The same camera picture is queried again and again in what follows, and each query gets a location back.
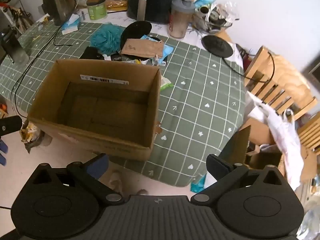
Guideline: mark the clear bowl of clutter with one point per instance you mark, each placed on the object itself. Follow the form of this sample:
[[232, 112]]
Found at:
[[215, 17]]

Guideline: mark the white plastic bag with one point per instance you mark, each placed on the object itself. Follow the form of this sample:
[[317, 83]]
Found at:
[[282, 135]]

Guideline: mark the blue tissue pack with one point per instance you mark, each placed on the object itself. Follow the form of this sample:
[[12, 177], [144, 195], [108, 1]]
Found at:
[[71, 25]]

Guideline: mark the brown cardboard box with flaps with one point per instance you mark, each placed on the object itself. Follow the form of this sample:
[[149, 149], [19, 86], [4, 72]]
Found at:
[[260, 132]]

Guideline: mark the green labelled jar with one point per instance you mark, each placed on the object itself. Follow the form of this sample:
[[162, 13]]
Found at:
[[96, 11]]

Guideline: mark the crumpled teal packet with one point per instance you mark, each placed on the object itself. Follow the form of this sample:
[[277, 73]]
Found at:
[[203, 3]]

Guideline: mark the teal bath loofah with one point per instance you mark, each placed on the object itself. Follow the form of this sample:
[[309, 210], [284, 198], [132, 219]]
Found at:
[[107, 38]]

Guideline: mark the orange patterned bundle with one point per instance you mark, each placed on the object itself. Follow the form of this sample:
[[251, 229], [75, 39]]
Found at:
[[31, 133]]

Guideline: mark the metal rack with clutter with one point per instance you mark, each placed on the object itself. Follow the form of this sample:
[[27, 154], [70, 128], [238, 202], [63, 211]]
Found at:
[[20, 17]]

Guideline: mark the small black packet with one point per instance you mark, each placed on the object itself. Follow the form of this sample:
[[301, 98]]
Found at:
[[116, 58]]

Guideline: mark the grey lidded shaker bottle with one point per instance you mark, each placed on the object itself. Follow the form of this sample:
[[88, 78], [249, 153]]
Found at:
[[178, 20]]

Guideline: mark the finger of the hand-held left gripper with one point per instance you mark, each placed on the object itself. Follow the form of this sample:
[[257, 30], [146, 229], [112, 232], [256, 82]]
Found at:
[[10, 125], [2, 147]]

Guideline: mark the black electric kettle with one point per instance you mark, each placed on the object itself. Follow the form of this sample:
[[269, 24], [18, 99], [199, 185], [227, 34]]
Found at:
[[58, 2]]

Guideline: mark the green wipes packet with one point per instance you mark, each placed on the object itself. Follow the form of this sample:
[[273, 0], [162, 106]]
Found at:
[[165, 83]]

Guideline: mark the grey marker pen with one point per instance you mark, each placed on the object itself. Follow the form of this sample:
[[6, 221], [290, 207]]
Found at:
[[83, 15]]

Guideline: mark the yellow wipes packet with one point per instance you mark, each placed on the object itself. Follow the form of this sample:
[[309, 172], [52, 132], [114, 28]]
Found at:
[[137, 61]]

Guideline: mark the wooden rack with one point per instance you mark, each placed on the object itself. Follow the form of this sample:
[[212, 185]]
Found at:
[[287, 80]]

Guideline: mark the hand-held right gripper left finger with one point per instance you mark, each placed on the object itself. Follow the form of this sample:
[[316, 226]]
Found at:
[[98, 166]]

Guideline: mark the wooden chair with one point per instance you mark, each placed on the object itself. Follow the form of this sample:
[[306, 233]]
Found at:
[[310, 132]]

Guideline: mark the light blue packet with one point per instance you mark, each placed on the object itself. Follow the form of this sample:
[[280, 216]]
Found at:
[[150, 38]]

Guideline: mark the green checked tablecloth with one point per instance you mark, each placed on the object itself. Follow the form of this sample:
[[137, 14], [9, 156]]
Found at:
[[200, 92]]

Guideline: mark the large cardboard box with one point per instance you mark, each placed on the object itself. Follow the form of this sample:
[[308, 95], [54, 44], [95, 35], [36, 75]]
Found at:
[[100, 140]]

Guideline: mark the black monitor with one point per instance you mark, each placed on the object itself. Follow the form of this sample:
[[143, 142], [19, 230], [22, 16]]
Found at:
[[312, 71]]

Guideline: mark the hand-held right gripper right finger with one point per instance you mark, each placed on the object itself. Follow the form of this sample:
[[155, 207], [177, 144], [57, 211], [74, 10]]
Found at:
[[215, 164]]

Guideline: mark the brown paper pouch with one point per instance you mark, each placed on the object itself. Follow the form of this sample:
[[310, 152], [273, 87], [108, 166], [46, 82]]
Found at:
[[142, 48]]

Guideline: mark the blue wipes packet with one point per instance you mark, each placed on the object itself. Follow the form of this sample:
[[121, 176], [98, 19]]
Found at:
[[167, 50]]

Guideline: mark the black round kettle base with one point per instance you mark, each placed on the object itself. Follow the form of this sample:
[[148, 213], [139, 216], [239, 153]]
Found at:
[[216, 45]]

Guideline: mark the black round disc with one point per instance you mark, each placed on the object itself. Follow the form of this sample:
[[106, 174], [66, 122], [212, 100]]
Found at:
[[136, 30]]

